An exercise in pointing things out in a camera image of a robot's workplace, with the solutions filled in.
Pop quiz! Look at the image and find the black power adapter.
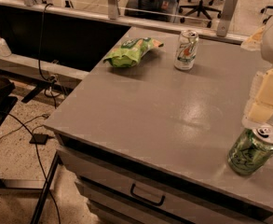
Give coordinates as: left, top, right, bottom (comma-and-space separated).
30, 133, 48, 145

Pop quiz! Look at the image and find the black hanging cable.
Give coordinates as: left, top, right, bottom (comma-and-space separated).
37, 2, 60, 109

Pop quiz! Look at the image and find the black floor cable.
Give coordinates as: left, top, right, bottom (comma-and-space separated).
0, 112, 62, 224

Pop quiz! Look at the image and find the black drawer handle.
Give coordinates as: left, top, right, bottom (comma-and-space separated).
130, 183, 165, 206

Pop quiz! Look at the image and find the grey metal bracket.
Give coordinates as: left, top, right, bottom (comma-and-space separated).
107, 0, 119, 20
216, 0, 238, 37

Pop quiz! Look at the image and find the clear sanitizer bottle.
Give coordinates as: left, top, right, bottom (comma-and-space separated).
0, 36, 11, 57

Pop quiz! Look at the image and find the green soda can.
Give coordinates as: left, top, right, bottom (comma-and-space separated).
227, 122, 273, 175

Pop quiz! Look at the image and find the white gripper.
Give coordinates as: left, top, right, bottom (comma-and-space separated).
243, 16, 273, 123

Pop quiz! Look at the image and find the green chip bag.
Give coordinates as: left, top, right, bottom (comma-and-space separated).
103, 37, 164, 68

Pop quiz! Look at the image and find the grey metal bracket middle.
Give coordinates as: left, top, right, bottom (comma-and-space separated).
107, 0, 119, 20

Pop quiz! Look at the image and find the grey metal bracket right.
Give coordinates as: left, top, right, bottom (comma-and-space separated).
216, 0, 238, 37

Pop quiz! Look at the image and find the white 7up soda can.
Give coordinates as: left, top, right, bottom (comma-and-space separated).
174, 30, 199, 71

